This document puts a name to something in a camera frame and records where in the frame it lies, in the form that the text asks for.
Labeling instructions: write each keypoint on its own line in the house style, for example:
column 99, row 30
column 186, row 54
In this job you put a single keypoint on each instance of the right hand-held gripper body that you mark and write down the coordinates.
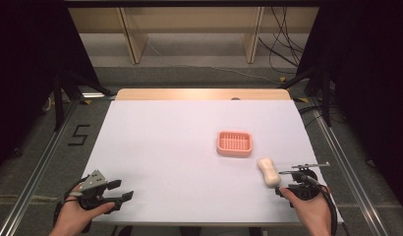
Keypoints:
column 304, row 188

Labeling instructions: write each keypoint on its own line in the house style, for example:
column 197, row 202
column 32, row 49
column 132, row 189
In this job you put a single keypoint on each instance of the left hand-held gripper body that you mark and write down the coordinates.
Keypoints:
column 93, row 183

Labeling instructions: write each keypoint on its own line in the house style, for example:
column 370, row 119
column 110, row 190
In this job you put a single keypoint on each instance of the cream soap bar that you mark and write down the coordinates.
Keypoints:
column 269, row 172

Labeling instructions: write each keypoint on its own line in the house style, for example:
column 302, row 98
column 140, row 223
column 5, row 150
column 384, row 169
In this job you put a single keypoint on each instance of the pink soap dish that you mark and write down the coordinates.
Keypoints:
column 234, row 143

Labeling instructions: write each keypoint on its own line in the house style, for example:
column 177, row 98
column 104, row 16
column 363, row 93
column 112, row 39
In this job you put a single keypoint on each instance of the person's right hand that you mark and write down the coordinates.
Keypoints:
column 312, row 211

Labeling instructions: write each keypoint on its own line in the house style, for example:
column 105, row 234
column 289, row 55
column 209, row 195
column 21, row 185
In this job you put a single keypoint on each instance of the person's left hand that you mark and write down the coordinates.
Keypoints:
column 73, row 214

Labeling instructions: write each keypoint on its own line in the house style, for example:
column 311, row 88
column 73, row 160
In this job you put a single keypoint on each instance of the white table mat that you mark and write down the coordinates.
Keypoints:
column 189, row 157

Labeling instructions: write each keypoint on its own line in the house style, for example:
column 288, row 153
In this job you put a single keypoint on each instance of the black metal stand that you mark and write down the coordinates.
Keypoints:
column 60, row 98
column 324, row 95

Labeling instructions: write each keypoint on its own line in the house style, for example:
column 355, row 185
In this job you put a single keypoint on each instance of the black curtain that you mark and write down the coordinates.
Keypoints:
column 370, row 82
column 29, row 75

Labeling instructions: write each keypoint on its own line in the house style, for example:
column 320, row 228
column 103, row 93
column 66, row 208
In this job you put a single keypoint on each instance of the light wooden desk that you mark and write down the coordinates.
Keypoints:
column 134, row 36

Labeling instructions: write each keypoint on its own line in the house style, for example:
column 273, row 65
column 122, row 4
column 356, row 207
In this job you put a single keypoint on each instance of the aluminium floor rail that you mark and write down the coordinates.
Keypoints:
column 35, row 178
column 348, row 170

